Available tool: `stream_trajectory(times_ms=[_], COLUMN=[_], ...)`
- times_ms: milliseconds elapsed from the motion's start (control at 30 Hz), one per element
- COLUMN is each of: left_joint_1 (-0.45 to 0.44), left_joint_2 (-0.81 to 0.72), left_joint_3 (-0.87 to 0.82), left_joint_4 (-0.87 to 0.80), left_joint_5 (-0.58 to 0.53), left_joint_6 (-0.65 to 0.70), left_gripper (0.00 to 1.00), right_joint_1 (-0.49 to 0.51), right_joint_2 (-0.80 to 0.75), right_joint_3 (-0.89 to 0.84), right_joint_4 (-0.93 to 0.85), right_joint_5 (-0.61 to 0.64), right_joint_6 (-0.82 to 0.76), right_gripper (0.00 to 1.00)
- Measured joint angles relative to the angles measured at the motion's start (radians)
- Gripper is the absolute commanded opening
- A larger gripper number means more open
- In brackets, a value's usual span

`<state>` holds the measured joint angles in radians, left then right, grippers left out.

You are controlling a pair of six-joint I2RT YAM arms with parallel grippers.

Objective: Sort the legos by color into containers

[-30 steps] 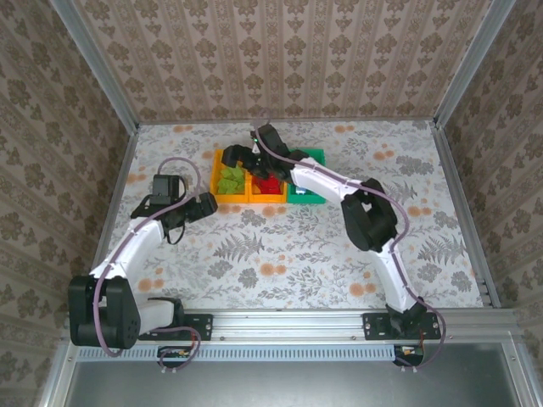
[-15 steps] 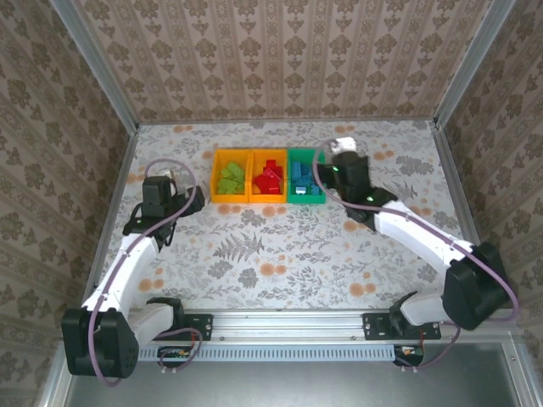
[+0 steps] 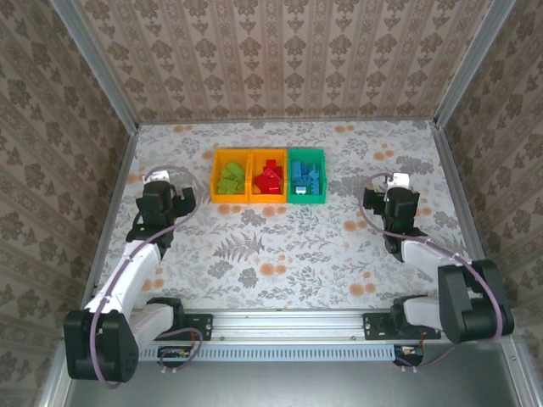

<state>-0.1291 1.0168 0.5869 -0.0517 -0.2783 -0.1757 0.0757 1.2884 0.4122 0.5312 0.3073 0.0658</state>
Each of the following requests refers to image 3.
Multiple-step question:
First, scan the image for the orange plastic bin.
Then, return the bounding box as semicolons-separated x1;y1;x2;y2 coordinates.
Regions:
210;148;252;204
249;148;289;204

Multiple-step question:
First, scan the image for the green plastic bin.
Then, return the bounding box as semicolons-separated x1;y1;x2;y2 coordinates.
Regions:
287;147;327;204

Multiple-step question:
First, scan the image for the grey metal sheet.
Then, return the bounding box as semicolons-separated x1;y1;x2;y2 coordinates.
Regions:
63;360;527;407

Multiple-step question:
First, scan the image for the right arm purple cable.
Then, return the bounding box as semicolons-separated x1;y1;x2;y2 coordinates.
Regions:
360;172;508;375

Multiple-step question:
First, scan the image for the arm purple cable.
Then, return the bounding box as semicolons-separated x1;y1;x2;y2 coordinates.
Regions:
360;172;508;375
93;165;204;389

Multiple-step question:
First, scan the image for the left aluminium table edge rail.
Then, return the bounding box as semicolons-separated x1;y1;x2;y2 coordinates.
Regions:
80;125;140;310

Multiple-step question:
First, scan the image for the aluminium table edge rail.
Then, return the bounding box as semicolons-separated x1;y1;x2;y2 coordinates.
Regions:
80;125;140;310
428;120;497;309

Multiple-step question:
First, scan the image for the right aluminium table edge rail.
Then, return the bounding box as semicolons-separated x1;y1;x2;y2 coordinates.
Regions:
428;120;497;309

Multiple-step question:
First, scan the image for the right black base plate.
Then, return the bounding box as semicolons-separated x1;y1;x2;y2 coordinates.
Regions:
362;312;442;342

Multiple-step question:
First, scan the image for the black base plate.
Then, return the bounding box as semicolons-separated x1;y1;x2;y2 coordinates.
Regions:
169;312;213;342
362;312;442;342

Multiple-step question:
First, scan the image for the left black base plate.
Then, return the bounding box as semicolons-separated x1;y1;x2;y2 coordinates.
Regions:
169;312;213;342

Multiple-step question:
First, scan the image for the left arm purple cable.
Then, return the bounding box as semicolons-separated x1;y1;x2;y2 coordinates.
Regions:
93;165;204;389

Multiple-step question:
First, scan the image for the left aluminium frame post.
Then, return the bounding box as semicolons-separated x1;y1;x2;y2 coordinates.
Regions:
48;0;140;132

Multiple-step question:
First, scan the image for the aluminium frame post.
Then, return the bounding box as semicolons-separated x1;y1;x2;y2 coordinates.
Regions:
433;0;517;128
48;0;140;132

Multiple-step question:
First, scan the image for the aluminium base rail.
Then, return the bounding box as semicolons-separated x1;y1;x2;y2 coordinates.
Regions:
63;309;527;340

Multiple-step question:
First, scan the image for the right aluminium frame post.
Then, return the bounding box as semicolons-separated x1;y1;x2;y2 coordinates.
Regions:
433;0;517;128

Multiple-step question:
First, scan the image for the grey slotted cable duct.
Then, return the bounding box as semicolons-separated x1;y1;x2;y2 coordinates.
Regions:
137;343;398;362

